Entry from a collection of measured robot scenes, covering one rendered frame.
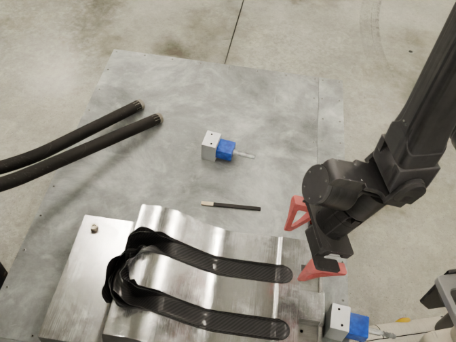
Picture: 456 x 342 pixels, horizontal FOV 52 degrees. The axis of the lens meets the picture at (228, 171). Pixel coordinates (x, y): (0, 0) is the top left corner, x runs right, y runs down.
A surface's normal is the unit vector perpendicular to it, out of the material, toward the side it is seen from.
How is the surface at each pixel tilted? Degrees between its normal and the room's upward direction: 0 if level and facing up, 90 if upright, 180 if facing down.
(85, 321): 0
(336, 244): 27
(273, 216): 0
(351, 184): 90
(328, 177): 63
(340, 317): 0
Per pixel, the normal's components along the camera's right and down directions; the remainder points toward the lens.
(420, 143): 0.11, 0.66
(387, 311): 0.06, -0.62
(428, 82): -0.99, 0.08
